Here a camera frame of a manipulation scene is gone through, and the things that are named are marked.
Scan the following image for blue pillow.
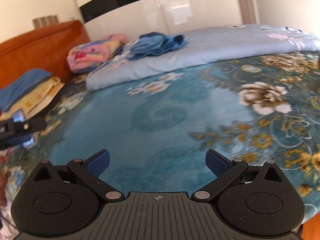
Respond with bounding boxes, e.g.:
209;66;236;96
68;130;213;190
0;69;53;112

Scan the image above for person's left hand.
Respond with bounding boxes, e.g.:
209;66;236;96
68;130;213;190
0;174;10;207

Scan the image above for blue knit garment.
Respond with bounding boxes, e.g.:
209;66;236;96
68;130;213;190
127;31;167;61

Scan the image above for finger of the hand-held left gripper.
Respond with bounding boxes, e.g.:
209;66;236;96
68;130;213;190
10;109;48;132
0;132;35;151

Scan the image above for pink folded blanket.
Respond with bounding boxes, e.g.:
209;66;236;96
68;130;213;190
66;33;127;74

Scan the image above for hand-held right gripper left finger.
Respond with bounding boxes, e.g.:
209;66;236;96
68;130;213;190
25;149;125;203

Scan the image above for light blue floral quilt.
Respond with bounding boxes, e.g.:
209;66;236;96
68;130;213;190
86;24;320;92

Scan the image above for white glossy wardrobe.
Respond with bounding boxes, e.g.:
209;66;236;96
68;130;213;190
69;0;247;42

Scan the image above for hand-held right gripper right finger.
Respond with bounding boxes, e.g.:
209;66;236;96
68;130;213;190
191;149;288;203

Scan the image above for wooden headboard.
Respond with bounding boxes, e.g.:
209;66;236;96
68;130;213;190
0;20;91;90

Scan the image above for white door frame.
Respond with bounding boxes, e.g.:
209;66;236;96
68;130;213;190
231;0;262;27

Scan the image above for teal floral blanket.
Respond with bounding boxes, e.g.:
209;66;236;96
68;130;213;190
0;50;320;222

